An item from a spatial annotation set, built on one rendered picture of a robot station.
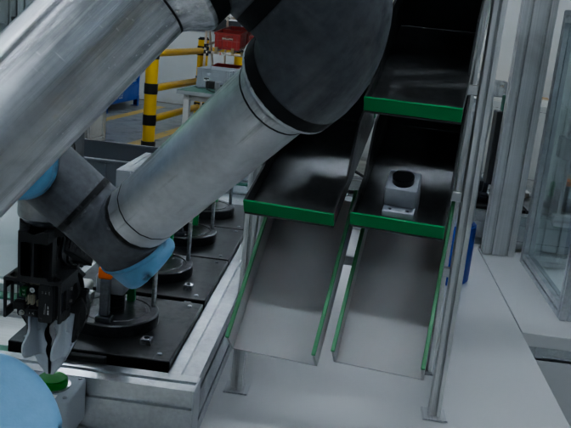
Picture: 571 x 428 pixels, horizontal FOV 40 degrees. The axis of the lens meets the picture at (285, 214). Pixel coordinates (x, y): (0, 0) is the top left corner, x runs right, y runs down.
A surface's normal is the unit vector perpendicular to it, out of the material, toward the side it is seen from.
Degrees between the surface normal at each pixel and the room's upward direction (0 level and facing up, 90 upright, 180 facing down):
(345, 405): 0
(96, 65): 99
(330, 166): 25
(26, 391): 54
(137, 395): 90
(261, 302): 45
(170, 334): 0
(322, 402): 0
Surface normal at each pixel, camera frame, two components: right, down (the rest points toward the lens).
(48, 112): 0.56, 0.40
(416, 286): -0.12, -0.54
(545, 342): -0.10, 0.23
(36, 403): 0.73, -0.40
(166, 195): -0.43, 0.55
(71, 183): 0.37, -0.11
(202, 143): -0.63, 0.27
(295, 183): -0.03, -0.79
